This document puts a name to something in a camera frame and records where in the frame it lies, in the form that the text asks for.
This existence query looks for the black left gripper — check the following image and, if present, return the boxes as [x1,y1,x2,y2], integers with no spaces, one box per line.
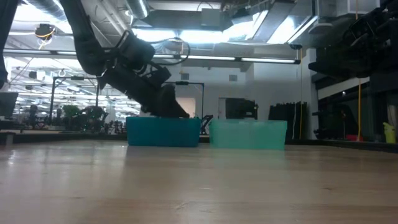
[98,61,190,119]

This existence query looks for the lime green bottle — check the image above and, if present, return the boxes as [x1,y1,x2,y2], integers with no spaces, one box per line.
[382,121,397,144]

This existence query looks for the black rectangular stand frame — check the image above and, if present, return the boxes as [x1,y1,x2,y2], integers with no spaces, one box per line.
[173,80,205,121]

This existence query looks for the tall black stand frame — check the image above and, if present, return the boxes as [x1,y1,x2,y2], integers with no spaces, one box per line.
[49,75,101,126]

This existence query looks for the black wall screen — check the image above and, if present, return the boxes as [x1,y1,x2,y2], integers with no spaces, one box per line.
[224,97,259,121]

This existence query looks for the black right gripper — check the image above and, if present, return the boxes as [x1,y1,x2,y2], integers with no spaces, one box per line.
[308,43,374,79]

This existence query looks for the long ceiling light strip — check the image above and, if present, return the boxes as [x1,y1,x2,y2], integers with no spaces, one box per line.
[151,54,302,65]

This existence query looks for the translucent teal plastic bin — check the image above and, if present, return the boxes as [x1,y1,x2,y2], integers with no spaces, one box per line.
[208,119,289,151]

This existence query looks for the hanging cord reel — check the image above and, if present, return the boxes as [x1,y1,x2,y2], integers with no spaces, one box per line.
[34,22,57,42]

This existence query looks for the black folded panels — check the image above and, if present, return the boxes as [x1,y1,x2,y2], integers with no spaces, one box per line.
[268,101,308,140]

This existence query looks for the hanging yellow cord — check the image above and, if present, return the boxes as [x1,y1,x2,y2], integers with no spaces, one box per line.
[356,77,363,142]

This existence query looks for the silver ceiling duct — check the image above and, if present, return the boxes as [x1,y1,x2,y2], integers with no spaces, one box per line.
[124,0,150,20]

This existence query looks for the dark monitor screen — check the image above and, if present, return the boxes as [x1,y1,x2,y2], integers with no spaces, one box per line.
[0,91,19,118]

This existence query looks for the distant green potted plant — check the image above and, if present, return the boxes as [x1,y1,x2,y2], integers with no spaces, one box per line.
[62,104,83,126]

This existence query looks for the black aluminium table frame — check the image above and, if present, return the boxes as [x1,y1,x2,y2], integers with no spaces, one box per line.
[0,130,398,154]

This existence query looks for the dark blue plastic bin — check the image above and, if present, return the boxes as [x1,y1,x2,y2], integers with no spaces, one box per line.
[126,116,202,148]

